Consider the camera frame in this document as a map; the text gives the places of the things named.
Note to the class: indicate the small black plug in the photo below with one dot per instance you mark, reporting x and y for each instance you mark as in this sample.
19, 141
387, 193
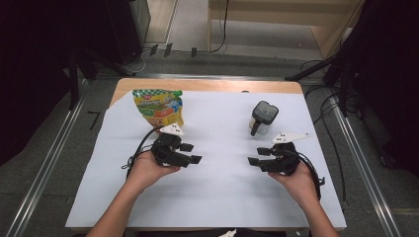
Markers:
153, 49
194, 52
168, 49

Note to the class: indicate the light wooden shelf unit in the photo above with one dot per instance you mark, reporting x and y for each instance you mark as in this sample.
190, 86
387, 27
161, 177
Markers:
329, 36

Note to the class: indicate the yellow green checkered seasoning bag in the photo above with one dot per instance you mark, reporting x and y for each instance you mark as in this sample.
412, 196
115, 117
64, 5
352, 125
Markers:
158, 107

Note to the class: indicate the white table sheet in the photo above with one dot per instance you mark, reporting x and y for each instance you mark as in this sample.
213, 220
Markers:
217, 191

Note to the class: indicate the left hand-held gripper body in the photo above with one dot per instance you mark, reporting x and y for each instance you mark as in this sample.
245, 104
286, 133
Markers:
166, 148

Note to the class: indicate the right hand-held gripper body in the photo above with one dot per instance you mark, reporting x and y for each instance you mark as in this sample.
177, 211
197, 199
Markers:
285, 161

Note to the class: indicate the black stand with long leg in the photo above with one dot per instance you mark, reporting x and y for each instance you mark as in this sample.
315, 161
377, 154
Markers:
309, 70

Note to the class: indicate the person's right hand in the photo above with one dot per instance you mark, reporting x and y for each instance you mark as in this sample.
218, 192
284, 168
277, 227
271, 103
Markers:
301, 184

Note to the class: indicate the person's dark clothing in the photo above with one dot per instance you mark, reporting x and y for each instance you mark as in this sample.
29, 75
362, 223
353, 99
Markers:
184, 233

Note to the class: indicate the black curtain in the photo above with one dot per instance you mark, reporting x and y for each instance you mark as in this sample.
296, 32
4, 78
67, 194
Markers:
33, 65
392, 82

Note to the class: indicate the black cabinet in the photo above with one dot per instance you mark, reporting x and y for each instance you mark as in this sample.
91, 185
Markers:
123, 29

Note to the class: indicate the person's left hand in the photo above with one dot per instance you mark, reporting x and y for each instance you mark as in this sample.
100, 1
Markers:
145, 171

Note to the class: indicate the black stand with angled legs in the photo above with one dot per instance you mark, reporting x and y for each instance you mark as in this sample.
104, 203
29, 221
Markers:
74, 82

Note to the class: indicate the long metal floor rail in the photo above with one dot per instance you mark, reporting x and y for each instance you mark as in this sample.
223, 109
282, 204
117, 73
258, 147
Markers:
362, 168
42, 171

